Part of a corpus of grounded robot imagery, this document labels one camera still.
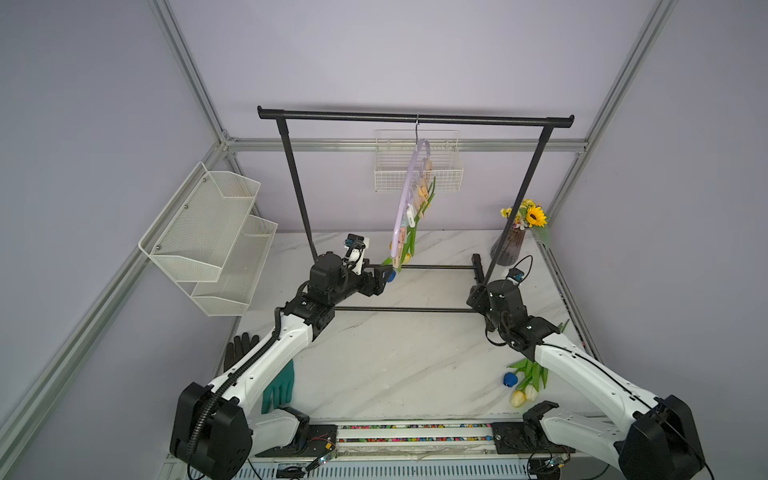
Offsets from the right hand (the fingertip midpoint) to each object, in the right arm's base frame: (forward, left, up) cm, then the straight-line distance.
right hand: (482, 297), depth 85 cm
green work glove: (-21, +58, -11) cm, 62 cm away
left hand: (+3, +30, +11) cm, 32 cm away
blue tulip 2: (-19, -6, -12) cm, 24 cm away
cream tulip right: (-23, -11, -11) cm, 28 cm away
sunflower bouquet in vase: (+21, -16, +12) cm, 29 cm away
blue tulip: (+8, +26, +1) cm, 28 cm away
